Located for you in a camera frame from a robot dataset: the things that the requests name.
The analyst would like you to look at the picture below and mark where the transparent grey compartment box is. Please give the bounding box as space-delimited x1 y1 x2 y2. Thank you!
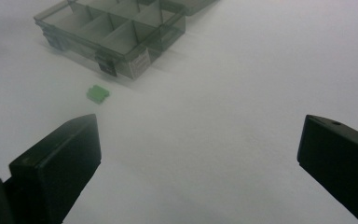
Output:
33 0 221 80

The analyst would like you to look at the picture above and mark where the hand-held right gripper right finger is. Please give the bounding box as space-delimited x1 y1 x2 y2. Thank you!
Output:
296 114 358 224

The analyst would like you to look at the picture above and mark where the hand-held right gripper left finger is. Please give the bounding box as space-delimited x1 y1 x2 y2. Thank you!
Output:
3 113 103 224

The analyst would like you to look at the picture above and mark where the small green plastic connector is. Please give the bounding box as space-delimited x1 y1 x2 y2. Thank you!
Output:
86 84 111 105

